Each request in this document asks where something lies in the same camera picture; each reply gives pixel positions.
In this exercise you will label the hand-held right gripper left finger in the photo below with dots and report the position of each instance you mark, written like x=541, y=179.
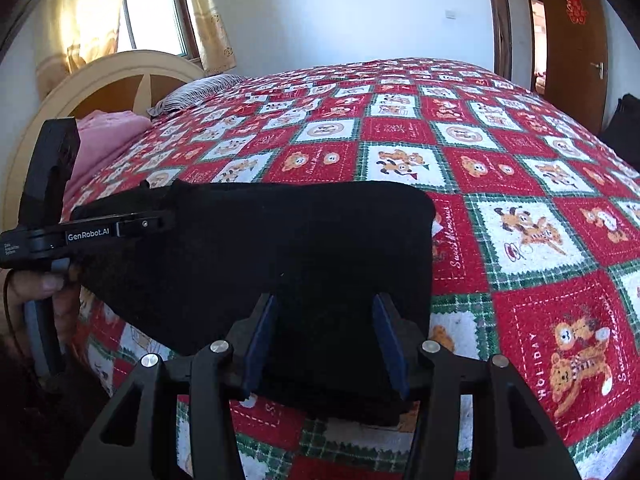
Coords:
x=257, y=345

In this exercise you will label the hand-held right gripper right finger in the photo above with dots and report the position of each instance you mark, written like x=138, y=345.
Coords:
x=392, y=350

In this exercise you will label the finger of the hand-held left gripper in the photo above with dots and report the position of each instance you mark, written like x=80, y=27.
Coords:
x=145, y=225

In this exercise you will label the black pants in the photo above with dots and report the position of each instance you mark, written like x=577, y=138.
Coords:
x=300, y=240

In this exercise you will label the person's left hand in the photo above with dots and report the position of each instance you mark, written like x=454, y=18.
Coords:
x=35, y=287

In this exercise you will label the folded pink blanket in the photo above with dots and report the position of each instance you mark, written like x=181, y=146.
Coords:
x=105, y=135

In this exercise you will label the striped pillow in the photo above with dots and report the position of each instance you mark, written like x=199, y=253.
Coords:
x=200, y=89

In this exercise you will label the cream wooden headboard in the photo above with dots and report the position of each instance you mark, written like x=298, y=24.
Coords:
x=110, y=67

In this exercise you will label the red checked printed bedsheet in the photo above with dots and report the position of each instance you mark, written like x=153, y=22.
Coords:
x=500, y=170

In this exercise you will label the window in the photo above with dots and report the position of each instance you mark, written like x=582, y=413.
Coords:
x=150, y=15

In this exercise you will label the narrow yellow curtain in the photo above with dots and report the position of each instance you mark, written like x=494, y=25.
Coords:
x=210, y=25

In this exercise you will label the wide yellow curtain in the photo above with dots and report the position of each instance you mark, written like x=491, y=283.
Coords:
x=80, y=20

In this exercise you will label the black folding chair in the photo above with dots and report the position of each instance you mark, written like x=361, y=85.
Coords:
x=625, y=125

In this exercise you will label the brown wooden door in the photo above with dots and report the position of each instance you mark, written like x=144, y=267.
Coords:
x=570, y=70

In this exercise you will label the red paper door decoration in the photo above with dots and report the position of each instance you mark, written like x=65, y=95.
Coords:
x=576, y=8

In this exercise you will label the brown door frame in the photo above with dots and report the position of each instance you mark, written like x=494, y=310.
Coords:
x=492, y=10

